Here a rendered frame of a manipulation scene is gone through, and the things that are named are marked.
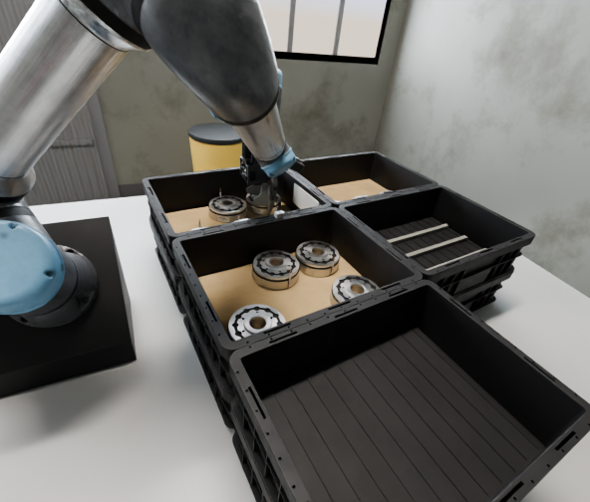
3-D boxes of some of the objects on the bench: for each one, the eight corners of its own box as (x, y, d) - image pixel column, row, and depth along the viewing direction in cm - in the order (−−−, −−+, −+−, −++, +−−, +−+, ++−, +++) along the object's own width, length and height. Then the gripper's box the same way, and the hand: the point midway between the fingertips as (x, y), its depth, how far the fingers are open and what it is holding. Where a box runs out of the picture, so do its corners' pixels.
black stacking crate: (180, 320, 79) (175, 281, 72) (153, 250, 99) (147, 215, 92) (321, 276, 97) (328, 241, 90) (274, 225, 117) (276, 194, 111)
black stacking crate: (227, 437, 59) (226, 398, 52) (180, 320, 79) (175, 281, 72) (394, 354, 77) (410, 317, 70) (322, 276, 97) (328, 242, 90)
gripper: (237, 128, 87) (237, 202, 100) (251, 144, 79) (249, 223, 91) (268, 128, 91) (264, 199, 103) (285, 143, 82) (279, 219, 94)
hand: (267, 205), depth 97 cm, fingers open, 5 cm apart
